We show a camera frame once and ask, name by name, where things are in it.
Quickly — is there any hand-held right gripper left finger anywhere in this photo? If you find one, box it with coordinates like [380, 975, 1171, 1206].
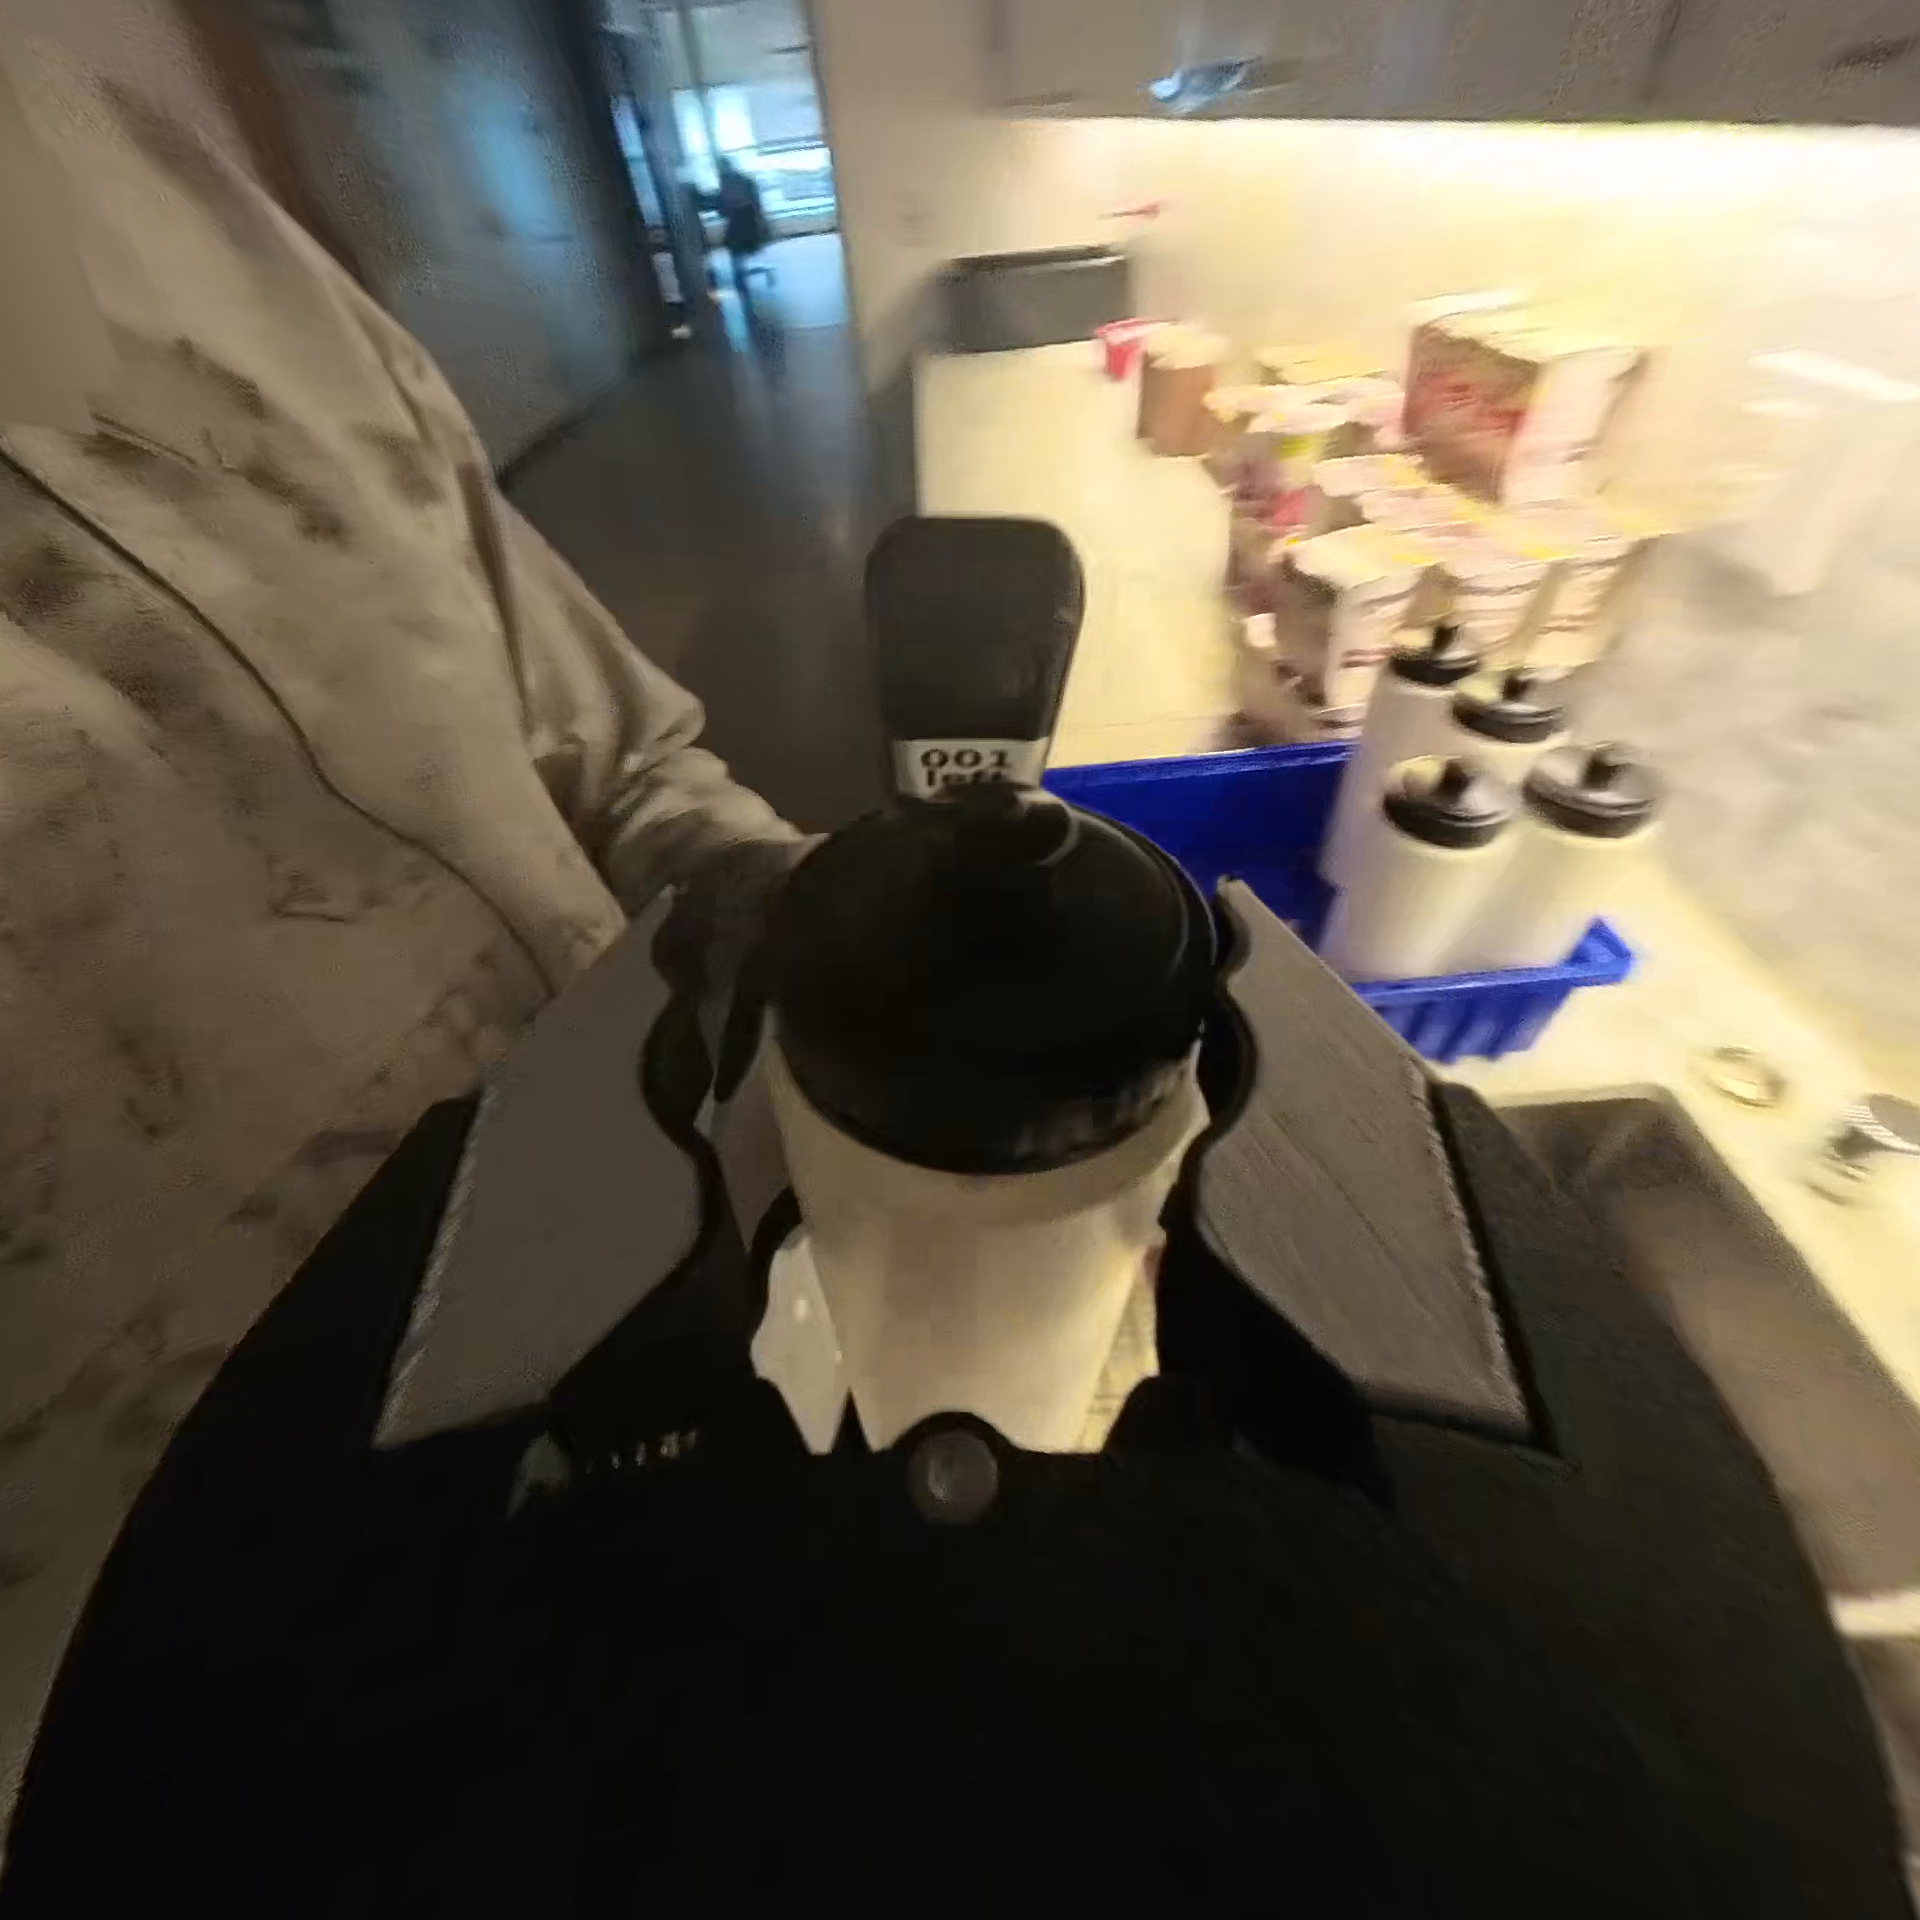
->
[373, 897, 720, 1451]

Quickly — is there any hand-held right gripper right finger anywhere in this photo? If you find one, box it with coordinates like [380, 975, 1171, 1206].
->
[1188, 882, 1531, 1431]

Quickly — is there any blue plastic bin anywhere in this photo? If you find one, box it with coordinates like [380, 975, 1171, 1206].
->
[1043, 742, 1635, 1064]

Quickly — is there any white squeeze bottle black cap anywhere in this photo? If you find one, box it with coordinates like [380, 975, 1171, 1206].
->
[1447, 667, 1570, 783]
[1326, 623, 1489, 902]
[1326, 757, 1518, 979]
[746, 786, 1220, 1458]
[1477, 742, 1668, 971]

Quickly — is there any person's left forearm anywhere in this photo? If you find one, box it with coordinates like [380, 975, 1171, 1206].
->
[374, 451, 821, 993]

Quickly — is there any brown paper cup stack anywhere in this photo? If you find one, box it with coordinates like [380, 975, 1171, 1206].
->
[1135, 330, 1224, 460]

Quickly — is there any dark grey bin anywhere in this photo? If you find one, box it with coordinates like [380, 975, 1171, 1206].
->
[937, 246, 1131, 355]

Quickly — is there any stainless steel sink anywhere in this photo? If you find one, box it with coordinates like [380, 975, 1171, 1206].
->
[1501, 1086, 1920, 1653]

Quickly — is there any chrome sink button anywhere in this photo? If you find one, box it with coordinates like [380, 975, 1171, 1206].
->
[1806, 1092, 1920, 1203]

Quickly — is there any stack of instant noodle cups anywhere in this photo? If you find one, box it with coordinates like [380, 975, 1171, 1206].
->
[1201, 292, 1668, 744]

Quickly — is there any grey wall cabinet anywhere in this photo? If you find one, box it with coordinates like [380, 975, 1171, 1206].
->
[990, 0, 1920, 123]

